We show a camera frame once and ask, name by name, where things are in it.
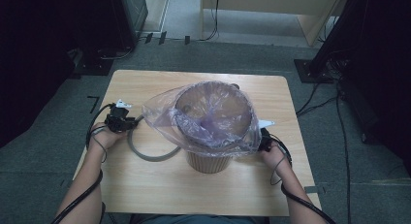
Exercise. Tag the short black floor tape strip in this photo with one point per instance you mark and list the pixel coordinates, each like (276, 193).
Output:
(187, 40)

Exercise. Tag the black cabinet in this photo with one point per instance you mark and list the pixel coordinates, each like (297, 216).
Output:
(129, 17)

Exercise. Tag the transparent brown ribbed trash bin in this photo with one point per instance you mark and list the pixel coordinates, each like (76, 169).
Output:
(208, 164)

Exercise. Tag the black angled floor tape mark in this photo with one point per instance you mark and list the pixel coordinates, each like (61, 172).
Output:
(95, 102)

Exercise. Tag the beige wooden desk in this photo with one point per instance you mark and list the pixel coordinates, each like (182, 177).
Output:
(274, 1)

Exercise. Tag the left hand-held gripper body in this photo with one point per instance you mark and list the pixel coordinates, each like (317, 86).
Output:
(118, 120)

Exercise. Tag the black floor base plate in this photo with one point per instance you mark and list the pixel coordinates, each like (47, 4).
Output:
(93, 66)

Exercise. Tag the person's right hand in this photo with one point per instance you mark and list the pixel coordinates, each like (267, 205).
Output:
(278, 157)

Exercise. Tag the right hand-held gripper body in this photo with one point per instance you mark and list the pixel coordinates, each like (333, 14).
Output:
(266, 141)

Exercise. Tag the black metal stand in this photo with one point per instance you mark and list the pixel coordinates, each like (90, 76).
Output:
(311, 70)

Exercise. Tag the person's left hand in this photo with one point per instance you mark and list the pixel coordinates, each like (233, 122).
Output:
(105, 138)

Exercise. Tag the purple plastic trash bag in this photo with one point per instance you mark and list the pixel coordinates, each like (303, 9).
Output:
(161, 117)

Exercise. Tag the blue-grey shirt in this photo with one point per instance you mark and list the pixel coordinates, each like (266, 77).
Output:
(200, 219)

